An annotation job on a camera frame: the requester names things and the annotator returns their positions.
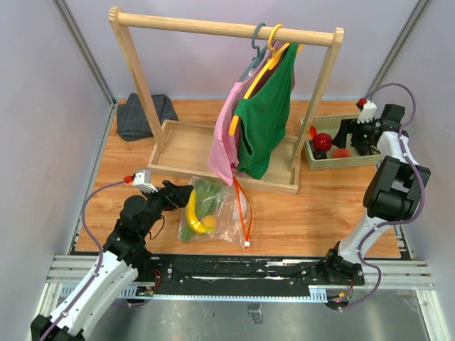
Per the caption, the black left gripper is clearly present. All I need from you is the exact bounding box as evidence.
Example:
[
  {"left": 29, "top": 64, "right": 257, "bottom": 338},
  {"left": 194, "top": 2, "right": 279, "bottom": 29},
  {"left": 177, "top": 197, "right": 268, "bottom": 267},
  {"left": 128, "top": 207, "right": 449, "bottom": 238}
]
[{"left": 140, "top": 180, "right": 193, "bottom": 237}]

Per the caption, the orange fake peach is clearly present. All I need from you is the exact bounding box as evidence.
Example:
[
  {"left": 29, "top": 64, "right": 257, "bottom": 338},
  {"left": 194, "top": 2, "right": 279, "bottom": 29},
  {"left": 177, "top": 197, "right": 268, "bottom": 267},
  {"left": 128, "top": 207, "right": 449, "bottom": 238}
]
[{"left": 331, "top": 148, "right": 352, "bottom": 158}]

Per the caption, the red fake apple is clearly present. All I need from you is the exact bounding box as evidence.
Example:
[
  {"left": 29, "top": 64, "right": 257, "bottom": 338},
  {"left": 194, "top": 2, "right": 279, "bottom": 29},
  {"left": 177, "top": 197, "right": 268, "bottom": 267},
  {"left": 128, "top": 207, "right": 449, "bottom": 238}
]
[{"left": 312, "top": 132, "right": 333, "bottom": 152}]

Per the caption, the clear zip top bag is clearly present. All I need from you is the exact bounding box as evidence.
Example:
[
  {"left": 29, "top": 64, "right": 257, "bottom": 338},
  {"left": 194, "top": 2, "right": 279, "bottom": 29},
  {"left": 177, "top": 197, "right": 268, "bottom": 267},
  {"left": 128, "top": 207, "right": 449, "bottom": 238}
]
[{"left": 181, "top": 178, "right": 253, "bottom": 249}]

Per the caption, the yellow fake lemon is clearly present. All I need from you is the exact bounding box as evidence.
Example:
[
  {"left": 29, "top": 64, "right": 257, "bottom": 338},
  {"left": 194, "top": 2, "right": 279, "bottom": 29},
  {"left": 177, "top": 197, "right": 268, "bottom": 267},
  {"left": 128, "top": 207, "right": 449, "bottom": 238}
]
[{"left": 201, "top": 215, "right": 218, "bottom": 229}]

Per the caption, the small dark fake plum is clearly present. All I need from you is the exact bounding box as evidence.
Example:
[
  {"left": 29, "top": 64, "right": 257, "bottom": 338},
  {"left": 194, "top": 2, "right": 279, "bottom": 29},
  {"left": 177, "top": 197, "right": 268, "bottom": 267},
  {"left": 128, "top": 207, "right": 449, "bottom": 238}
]
[{"left": 313, "top": 150, "right": 328, "bottom": 160}]

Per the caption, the red fake chili pepper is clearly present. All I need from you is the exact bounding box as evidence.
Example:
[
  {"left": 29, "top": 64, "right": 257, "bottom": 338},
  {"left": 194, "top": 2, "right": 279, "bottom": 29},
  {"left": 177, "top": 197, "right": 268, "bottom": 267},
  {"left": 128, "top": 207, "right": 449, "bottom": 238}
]
[{"left": 307, "top": 126, "right": 317, "bottom": 141}]

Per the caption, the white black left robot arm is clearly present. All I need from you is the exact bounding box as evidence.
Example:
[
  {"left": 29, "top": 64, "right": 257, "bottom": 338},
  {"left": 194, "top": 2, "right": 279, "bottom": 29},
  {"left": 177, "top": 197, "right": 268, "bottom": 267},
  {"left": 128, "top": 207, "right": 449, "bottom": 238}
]
[{"left": 31, "top": 180, "right": 193, "bottom": 340}]

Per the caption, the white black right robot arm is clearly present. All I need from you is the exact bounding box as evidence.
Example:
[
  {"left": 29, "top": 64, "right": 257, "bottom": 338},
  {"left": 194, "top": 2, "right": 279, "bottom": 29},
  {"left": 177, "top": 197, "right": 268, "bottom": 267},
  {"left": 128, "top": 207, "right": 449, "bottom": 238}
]
[{"left": 322, "top": 98, "right": 431, "bottom": 284}]

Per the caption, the yellow fake banana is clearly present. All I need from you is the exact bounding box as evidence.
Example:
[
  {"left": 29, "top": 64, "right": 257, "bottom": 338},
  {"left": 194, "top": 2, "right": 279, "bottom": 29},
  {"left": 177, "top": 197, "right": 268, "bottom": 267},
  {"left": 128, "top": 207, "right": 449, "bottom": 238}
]
[{"left": 186, "top": 190, "right": 215, "bottom": 234}]

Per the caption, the green fake lettuce leaf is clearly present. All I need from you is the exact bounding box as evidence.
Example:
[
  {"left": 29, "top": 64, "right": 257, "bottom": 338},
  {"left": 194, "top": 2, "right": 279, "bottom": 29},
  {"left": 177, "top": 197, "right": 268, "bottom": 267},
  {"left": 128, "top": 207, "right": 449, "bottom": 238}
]
[{"left": 178, "top": 177, "right": 223, "bottom": 242}]

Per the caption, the light green plastic basket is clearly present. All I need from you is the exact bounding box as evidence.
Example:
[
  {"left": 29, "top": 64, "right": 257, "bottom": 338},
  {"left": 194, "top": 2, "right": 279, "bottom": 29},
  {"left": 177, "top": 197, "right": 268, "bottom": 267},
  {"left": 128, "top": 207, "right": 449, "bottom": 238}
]
[{"left": 304, "top": 114, "right": 382, "bottom": 170}]

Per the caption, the pink shirt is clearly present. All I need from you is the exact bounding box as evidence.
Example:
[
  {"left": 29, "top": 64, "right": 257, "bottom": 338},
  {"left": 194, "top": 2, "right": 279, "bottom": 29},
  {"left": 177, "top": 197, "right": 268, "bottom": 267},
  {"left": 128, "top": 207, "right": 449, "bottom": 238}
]
[{"left": 208, "top": 60, "right": 280, "bottom": 185}]

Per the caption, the dark grey folded cloth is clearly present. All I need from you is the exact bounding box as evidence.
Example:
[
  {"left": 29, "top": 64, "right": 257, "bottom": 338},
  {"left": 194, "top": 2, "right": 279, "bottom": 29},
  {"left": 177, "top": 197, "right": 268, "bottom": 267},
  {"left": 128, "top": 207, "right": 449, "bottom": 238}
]
[{"left": 117, "top": 93, "right": 178, "bottom": 141}]

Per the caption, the green sleeveless shirt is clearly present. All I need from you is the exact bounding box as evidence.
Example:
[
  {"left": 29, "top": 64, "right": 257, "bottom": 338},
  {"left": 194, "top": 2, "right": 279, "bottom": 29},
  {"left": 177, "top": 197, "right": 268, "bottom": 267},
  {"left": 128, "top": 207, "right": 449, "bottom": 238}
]
[{"left": 235, "top": 44, "right": 299, "bottom": 179}]

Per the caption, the yellow clothes hanger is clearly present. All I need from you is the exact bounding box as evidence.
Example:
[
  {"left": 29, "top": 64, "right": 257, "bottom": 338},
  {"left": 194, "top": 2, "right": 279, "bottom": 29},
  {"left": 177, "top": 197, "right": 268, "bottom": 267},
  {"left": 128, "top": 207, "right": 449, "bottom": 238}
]
[{"left": 229, "top": 24, "right": 304, "bottom": 136}]

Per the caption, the grey-green clothes hanger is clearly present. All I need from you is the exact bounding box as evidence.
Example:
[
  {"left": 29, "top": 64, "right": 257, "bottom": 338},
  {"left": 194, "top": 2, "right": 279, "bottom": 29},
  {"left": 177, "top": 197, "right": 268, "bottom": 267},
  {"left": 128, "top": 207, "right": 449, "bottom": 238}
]
[{"left": 238, "top": 22, "right": 267, "bottom": 82}]

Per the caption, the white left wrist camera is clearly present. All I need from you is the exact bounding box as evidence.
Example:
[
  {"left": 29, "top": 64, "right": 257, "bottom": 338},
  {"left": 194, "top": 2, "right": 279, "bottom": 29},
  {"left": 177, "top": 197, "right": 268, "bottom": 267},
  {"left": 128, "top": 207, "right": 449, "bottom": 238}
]
[{"left": 133, "top": 168, "right": 159, "bottom": 194}]

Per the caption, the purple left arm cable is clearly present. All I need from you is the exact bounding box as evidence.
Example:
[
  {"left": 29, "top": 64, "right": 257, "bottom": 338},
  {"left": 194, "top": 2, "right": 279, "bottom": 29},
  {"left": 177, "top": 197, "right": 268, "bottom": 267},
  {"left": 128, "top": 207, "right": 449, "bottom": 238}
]
[{"left": 42, "top": 175, "right": 129, "bottom": 341}]

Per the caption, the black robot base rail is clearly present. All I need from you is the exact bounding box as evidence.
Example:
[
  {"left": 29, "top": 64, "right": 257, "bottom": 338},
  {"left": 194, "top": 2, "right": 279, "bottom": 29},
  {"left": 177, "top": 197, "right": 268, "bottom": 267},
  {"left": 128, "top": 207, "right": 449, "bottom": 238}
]
[{"left": 106, "top": 252, "right": 366, "bottom": 296}]

